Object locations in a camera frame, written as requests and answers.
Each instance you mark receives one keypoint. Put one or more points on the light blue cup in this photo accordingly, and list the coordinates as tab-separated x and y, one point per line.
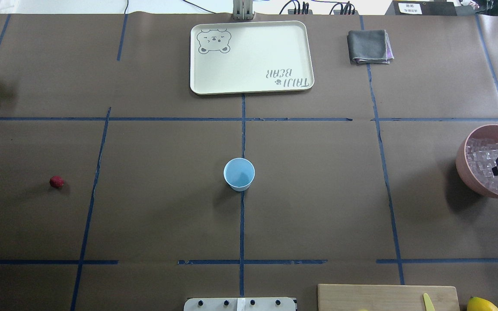
239	173

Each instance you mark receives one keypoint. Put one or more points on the red strawberry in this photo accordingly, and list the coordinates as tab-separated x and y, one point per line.
56	182

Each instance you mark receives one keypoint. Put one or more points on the ice cubes pile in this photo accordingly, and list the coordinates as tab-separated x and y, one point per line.
481	155

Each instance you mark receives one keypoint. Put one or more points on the pink bowl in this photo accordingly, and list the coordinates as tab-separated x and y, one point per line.
489	131

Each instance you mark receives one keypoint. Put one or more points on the yellow lemon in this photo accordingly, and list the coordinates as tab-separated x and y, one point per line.
480	304

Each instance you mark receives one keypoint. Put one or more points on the yellow knife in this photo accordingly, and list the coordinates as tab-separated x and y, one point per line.
429	306

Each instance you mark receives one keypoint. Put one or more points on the folded grey cloth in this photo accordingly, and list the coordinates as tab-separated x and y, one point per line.
369	46

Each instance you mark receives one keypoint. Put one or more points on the black box with label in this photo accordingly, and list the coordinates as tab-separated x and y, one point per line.
421	7

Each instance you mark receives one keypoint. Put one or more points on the wooden cutting board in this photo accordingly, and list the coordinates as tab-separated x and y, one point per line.
385	297

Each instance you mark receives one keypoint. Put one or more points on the cream bear tray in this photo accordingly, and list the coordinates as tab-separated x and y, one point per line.
250	57

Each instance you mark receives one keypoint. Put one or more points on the aluminium frame post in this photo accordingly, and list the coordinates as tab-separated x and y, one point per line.
243	10

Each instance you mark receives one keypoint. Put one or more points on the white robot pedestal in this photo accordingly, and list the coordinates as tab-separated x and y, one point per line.
241	304

